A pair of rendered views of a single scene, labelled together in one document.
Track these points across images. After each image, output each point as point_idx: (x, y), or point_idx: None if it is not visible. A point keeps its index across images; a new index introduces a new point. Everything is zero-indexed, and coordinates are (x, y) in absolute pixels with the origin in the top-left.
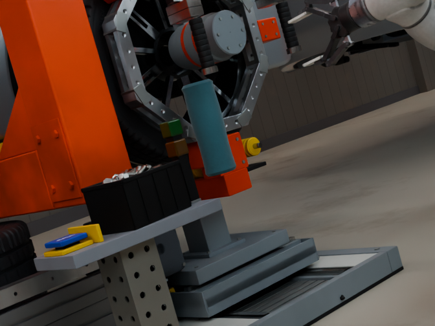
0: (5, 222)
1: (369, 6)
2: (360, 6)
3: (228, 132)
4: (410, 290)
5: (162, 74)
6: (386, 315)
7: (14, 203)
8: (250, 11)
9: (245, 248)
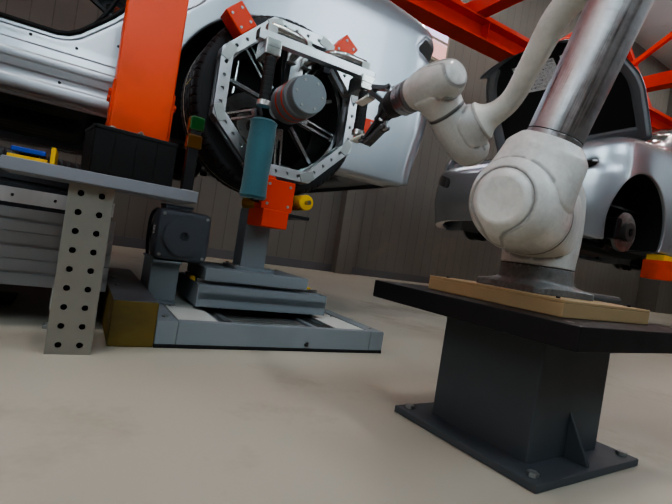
0: None
1: (404, 89)
2: (399, 88)
3: (295, 186)
4: (359, 365)
5: None
6: (314, 370)
7: None
8: (354, 105)
9: (262, 274)
